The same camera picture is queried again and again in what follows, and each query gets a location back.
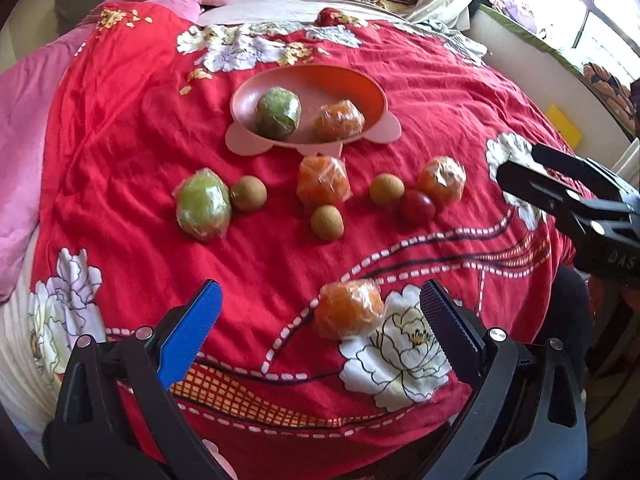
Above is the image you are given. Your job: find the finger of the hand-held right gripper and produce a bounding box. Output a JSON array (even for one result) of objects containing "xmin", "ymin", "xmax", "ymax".
[
  {"xmin": 496, "ymin": 160, "xmax": 631, "ymax": 225},
  {"xmin": 531, "ymin": 142, "xmax": 631, "ymax": 204}
]

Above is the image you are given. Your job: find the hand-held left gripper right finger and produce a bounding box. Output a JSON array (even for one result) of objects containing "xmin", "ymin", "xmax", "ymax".
[{"xmin": 412, "ymin": 279, "xmax": 588, "ymax": 480}]

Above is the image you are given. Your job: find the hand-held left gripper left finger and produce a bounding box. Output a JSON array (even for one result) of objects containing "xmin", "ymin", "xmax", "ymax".
[{"xmin": 42, "ymin": 279, "xmax": 236, "ymax": 480}]

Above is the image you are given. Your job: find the orange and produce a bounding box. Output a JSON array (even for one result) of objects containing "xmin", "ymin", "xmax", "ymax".
[
  {"xmin": 313, "ymin": 280, "xmax": 387, "ymax": 341},
  {"xmin": 416, "ymin": 156, "xmax": 467, "ymax": 206},
  {"xmin": 314, "ymin": 100, "xmax": 366, "ymax": 142},
  {"xmin": 296, "ymin": 156, "xmax": 353, "ymax": 208}
]

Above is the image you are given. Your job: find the red tomato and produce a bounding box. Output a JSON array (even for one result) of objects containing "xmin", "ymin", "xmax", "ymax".
[{"xmin": 398, "ymin": 190, "xmax": 436, "ymax": 225}]

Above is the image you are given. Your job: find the small brown round fruit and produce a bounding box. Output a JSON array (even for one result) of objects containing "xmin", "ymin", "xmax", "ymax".
[
  {"xmin": 369, "ymin": 172, "xmax": 405, "ymax": 206},
  {"xmin": 230, "ymin": 175, "xmax": 268, "ymax": 212},
  {"xmin": 310, "ymin": 204, "xmax": 345, "ymax": 242}
]

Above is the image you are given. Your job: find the pink plastic bowl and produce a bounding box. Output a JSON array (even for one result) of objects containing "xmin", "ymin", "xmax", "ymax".
[{"xmin": 224, "ymin": 64, "xmax": 402, "ymax": 156}]

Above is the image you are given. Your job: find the yellow card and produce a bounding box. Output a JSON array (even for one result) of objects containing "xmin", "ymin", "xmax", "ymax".
[{"xmin": 545, "ymin": 104, "xmax": 583, "ymax": 148}]

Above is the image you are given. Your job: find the brown patterned cloth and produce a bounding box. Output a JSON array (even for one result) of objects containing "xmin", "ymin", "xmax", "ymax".
[{"xmin": 582, "ymin": 62, "xmax": 640, "ymax": 131}]

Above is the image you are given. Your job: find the red floral blanket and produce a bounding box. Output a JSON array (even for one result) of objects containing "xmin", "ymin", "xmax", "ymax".
[{"xmin": 25, "ymin": 2, "xmax": 596, "ymax": 480}]

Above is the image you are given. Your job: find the white box with green edge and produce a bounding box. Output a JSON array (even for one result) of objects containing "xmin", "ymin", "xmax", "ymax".
[{"xmin": 472, "ymin": 2, "xmax": 640, "ymax": 161}]

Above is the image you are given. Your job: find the wrapped green fruit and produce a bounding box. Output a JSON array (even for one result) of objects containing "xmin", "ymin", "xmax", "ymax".
[
  {"xmin": 254, "ymin": 87, "xmax": 302, "ymax": 141},
  {"xmin": 173, "ymin": 170, "xmax": 232, "ymax": 241}
]

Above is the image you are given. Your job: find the window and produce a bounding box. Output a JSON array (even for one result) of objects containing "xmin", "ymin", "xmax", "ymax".
[{"xmin": 505, "ymin": 0, "xmax": 640, "ymax": 81}]

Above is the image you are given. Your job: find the white crumpled cloth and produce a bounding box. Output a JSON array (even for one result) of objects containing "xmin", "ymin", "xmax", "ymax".
[{"xmin": 415, "ymin": 17, "xmax": 488, "ymax": 66}]

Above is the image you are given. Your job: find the purple cloth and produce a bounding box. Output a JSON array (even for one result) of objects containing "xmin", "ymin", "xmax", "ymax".
[{"xmin": 480, "ymin": 0, "xmax": 538, "ymax": 31}]

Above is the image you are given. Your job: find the cream ribbed mattress cover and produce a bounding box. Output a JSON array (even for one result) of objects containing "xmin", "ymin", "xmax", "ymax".
[{"xmin": 0, "ymin": 225, "xmax": 66, "ymax": 461}]

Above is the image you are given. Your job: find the pink quilt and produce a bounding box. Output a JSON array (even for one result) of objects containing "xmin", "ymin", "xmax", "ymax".
[{"xmin": 0, "ymin": 0, "xmax": 201, "ymax": 303}]

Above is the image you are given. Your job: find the beige bedsheet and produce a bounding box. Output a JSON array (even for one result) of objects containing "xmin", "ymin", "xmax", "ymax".
[{"xmin": 197, "ymin": 0, "xmax": 416, "ymax": 26}]

